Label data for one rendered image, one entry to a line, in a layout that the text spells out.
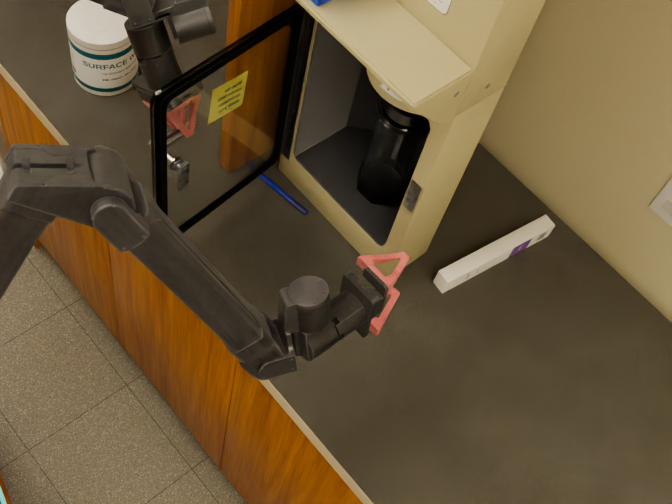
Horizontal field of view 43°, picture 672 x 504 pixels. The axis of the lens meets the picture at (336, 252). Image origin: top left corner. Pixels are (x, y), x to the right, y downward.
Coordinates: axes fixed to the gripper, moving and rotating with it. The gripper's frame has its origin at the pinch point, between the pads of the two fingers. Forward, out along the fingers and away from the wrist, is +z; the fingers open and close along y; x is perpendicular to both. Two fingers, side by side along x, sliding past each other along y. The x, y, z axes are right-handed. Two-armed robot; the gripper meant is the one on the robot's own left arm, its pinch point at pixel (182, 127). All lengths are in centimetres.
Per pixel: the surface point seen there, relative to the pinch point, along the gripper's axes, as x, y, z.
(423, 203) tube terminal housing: -19.9, -31.9, 17.1
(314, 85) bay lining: -23.3, -7.0, 3.7
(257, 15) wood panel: -17.7, -3.8, -11.9
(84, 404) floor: 23, 65, 101
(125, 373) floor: 9, 65, 102
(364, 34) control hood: -12.5, -32.8, -18.6
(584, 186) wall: -59, -38, 39
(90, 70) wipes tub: -6.1, 38.1, 3.7
